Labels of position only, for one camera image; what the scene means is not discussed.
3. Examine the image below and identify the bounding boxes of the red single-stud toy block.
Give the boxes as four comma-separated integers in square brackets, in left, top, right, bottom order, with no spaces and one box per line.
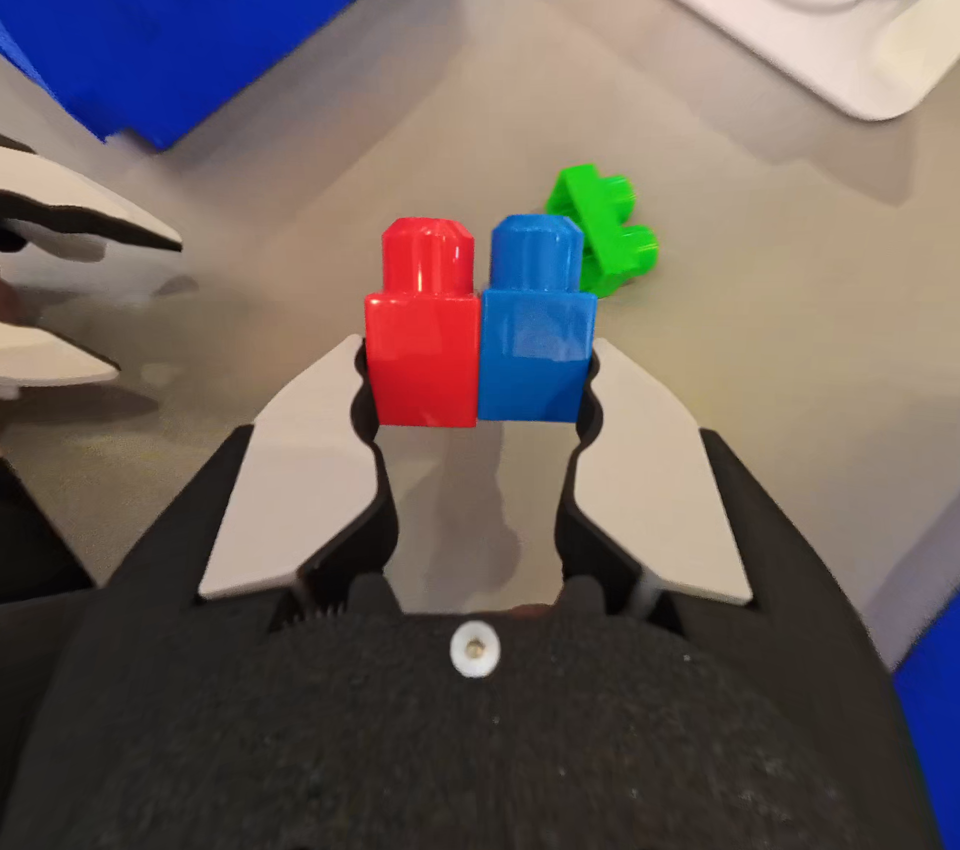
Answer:
[363,216,482,430]

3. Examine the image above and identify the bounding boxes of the grey desk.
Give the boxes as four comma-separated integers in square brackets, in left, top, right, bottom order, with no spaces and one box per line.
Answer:
[0,0,960,671]

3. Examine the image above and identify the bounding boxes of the blue plastic bin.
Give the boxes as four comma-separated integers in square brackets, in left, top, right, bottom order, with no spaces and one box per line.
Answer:
[891,591,960,850]
[0,0,457,151]

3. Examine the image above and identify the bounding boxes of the blue single-stud toy block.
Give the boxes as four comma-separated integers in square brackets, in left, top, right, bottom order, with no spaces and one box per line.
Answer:
[477,214,600,425]

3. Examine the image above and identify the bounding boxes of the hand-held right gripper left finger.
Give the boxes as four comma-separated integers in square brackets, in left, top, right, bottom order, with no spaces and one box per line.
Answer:
[197,334,399,615]

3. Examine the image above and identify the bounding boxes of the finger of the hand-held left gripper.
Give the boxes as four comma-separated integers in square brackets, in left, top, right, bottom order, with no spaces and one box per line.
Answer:
[0,141,185,264]
[0,321,123,403]

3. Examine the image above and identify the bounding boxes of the person's dark trousers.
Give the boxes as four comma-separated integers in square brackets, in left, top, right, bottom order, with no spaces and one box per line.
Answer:
[0,460,97,605]

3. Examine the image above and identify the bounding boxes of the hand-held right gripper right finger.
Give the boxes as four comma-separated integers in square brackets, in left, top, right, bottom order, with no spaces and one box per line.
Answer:
[555,338,753,624]

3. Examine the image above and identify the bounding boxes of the green two-stud toy block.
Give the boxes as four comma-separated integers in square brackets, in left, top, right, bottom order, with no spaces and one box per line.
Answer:
[544,164,661,300]

